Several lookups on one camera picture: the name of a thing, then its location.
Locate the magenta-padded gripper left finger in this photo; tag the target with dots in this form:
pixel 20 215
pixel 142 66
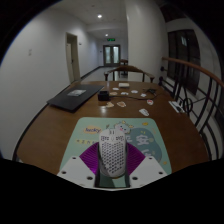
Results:
pixel 75 168

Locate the wooden armchair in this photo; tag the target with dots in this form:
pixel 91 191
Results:
pixel 128 69

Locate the green exit sign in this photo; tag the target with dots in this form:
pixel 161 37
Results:
pixel 111 39

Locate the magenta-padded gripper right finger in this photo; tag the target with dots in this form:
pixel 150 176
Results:
pixel 148 168

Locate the small black charger block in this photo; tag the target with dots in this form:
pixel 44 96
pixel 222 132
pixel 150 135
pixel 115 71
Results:
pixel 103 95

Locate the white flat rectangular device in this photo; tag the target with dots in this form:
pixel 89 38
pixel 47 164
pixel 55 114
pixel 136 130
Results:
pixel 176 106

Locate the black railing with wooden handrail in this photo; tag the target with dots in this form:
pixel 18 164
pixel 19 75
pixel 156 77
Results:
pixel 196 100

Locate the white rectangular card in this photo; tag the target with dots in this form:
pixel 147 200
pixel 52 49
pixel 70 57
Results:
pixel 123 85

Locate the small sticker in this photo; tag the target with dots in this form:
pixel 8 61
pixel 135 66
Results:
pixel 143 95
pixel 134 91
pixel 115 89
pixel 109 104
pixel 124 93
pixel 144 112
pixel 121 104
pixel 150 102

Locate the dark window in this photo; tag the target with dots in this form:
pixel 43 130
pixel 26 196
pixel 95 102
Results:
pixel 183 60

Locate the black closed laptop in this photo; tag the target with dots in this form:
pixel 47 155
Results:
pixel 75 96

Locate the white perforated computer mouse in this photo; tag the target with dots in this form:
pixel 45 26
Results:
pixel 112 153

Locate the glazed double door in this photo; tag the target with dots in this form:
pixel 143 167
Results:
pixel 111 55

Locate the side door in wall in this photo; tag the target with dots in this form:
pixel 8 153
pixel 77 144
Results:
pixel 73 58

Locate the pale green printed mouse pad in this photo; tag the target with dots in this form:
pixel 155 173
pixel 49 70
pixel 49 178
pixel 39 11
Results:
pixel 83 143

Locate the wooden hallway furniture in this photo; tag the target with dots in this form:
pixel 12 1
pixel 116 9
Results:
pixel 124 62

